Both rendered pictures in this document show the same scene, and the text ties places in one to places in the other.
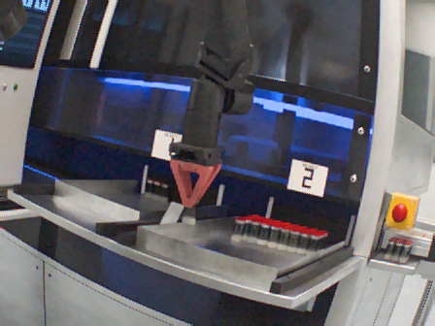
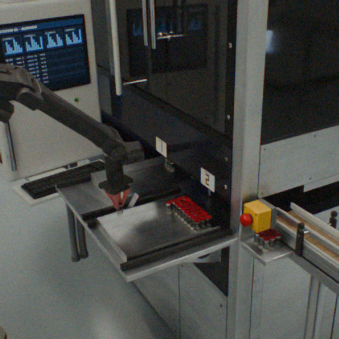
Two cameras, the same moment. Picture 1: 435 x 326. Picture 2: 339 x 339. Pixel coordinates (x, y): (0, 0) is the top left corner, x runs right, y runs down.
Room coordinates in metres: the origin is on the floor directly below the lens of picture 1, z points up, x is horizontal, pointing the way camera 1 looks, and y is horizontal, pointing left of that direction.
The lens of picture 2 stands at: (-0.14, -0.92, 1.82)
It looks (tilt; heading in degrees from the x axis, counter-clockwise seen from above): 26 degrees down; 33
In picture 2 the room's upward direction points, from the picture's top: 1 degrees counter-clockwise
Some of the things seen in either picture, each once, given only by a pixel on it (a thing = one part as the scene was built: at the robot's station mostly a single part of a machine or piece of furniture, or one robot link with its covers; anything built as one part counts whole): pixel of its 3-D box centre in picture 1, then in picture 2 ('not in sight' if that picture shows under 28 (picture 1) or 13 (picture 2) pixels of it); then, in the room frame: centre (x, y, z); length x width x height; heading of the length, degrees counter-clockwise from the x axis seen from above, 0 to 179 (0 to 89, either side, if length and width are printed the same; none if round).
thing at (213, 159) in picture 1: (193, 178); (116, 195); (1.03, 0.03, 1.01); 0.07 x 0.07 x 0.09; 74
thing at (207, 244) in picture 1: (252, 247); (157, 226); (1.08, -0.09, 0.90); 0.34 x 0.26 x 0.04; 150
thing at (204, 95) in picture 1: (209, 96); (114, 159); (1.03, 0.03, 1.14); 0.07 x 0.06 x 0.07; 146
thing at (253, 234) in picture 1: (279, 237); (185, 215); (1.18, -0.14, 0.90); 0.18 x 0.02 x 0.05; 60
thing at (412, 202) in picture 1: (403, 211); (259, 215); (1.16, -0.42, 1.00); 0.08 x 0.07 x 0.07; 151
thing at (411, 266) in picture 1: (397, 262); (270, 247); (1.19, -0.45, 0.87); 0.14 x 0.13 x 0.02; 151
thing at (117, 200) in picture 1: (137, 201); (142, 179); (1.34, 0.16, 0.90); 0.34 x 0.26 x 0.04; 151
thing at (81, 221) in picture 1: (182, 236); (145, 208); (1.20, 0.04, 0.87); 0.70 x 0.48 x 0.02; 61
